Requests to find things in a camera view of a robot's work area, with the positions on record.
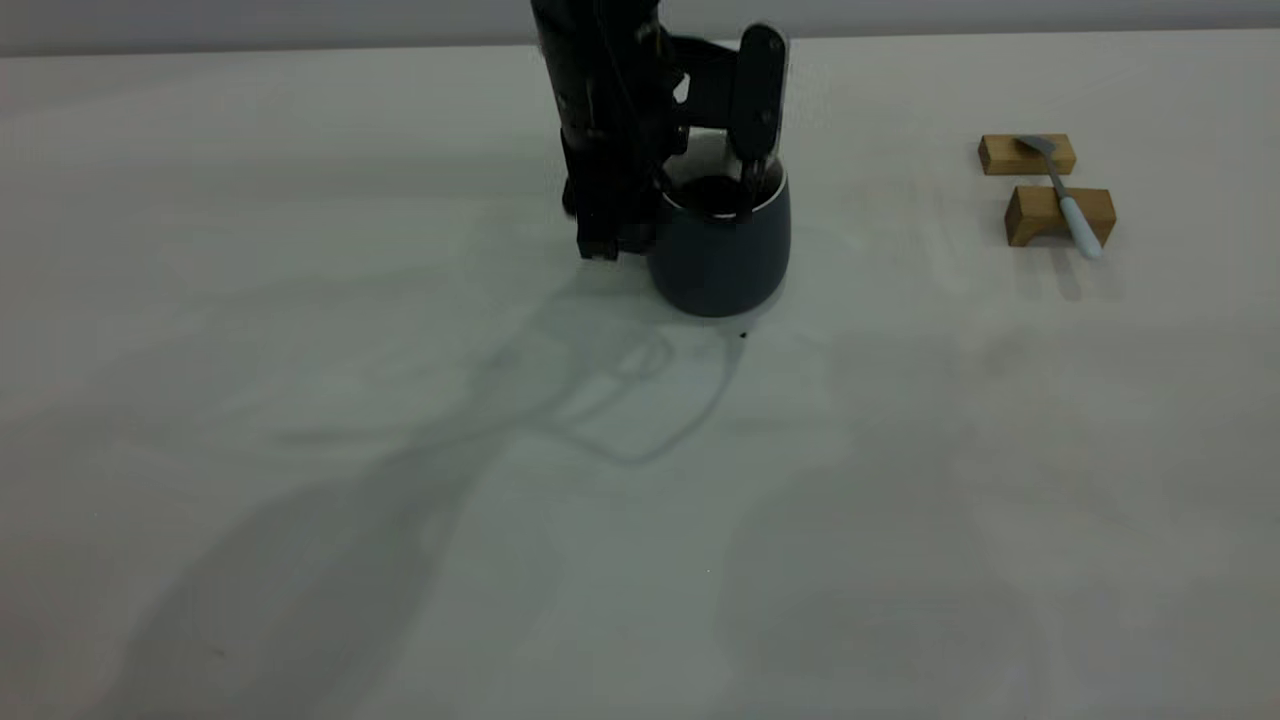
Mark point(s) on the flat wooden block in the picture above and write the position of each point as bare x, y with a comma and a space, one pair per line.
1000, 155

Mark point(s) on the arched wooden block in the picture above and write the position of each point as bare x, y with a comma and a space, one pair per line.
1035, 215

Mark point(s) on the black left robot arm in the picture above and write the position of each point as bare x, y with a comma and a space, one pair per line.
595, 25

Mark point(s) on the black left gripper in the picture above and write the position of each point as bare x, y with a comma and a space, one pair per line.
620, 140

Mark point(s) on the dark grey ceramic mug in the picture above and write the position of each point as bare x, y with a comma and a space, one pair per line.
720, 270

